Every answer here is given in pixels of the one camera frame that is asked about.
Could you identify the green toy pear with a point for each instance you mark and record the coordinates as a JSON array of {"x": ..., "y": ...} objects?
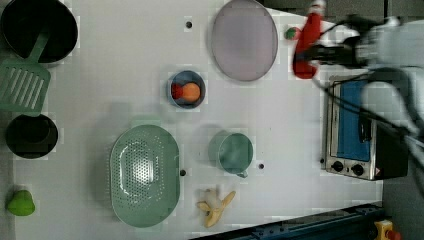
[{"x": 21, "y": 204}]

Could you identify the large black pot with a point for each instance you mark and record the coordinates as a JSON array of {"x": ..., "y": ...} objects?
[{"x": 22, "y": 21}]

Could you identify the red toy fruit in bowl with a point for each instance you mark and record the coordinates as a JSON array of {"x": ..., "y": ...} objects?
[{"x": 176, "y": 91}]

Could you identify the grey oval plate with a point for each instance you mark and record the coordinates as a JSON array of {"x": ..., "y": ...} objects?
[{"x": 244, "y": 40}]

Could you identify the blue bowl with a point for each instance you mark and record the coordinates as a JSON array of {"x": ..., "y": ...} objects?
[{"x": 183, "y": 78}]

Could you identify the peeled toy banana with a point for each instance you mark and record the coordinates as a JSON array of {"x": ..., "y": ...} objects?
[{"x": 213, "y": 206}]

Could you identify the small black pot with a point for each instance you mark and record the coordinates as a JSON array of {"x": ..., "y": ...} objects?
[{"x": 31, "y": 137}]

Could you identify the blue metal frame rail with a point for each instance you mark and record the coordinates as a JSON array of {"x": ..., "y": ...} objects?
[{"x": 353, "y": 223}]

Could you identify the green colander basket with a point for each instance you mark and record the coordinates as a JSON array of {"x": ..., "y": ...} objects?
[{"x": 144, "y": 176}]

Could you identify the red toy strawberry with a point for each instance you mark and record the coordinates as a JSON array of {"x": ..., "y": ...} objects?
[{"x": 292, "y": 33}]

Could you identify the green metal mug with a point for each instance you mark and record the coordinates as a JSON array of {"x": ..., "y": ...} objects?
[{"x": 231, "y": 152}]

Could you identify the black toaster oven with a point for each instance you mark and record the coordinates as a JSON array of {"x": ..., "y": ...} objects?
[{"x": 357, "y": 146}]

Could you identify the green slotted spatula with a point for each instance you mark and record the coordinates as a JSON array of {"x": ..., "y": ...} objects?
[{"x": 24, "y": 82}]

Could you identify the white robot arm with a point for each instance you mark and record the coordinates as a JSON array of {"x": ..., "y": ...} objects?
[{"x": 389, "y": 49}]

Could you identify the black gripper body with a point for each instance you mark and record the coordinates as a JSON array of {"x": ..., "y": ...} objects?
[{"x": 343, "y": 55}]

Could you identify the yellow red emergency button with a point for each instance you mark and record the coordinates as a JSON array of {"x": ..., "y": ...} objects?
[{"x": 385, "y": 231}]

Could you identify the red ketchup bottle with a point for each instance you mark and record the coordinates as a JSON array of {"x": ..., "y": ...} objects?
[{"x": 309, "y": 34}]

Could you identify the orange toy fruit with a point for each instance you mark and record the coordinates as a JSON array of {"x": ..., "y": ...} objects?
[{"x": 191, "y": 92}]

